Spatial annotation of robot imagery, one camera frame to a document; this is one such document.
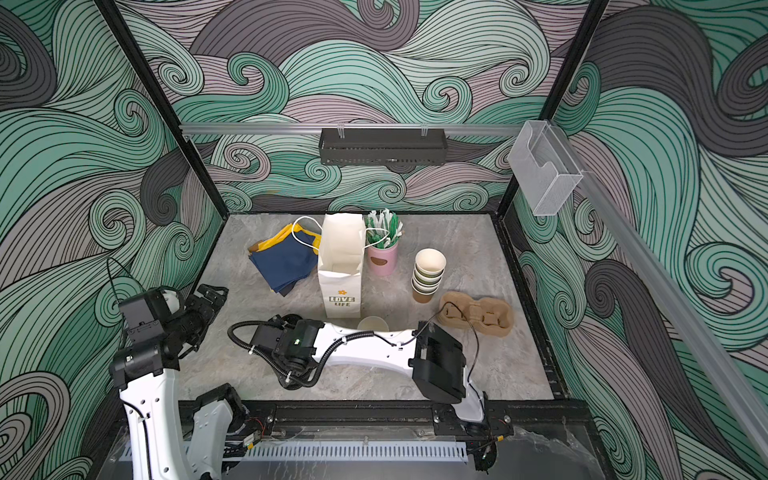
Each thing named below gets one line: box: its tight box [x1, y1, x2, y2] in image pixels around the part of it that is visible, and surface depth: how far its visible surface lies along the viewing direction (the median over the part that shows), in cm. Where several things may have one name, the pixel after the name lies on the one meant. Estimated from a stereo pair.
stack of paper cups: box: [410, 248, 447, 304], surface depth 86 cm
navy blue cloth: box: [248, 231, 319, 297], surface depth 100 cm
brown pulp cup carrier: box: [438, 292, 512, 337], surface depth 89 cm
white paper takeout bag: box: [318, 213, 366, 318], surface depth 85 cm
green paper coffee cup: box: [357, 315, 389, 332], surface depth 81 cm
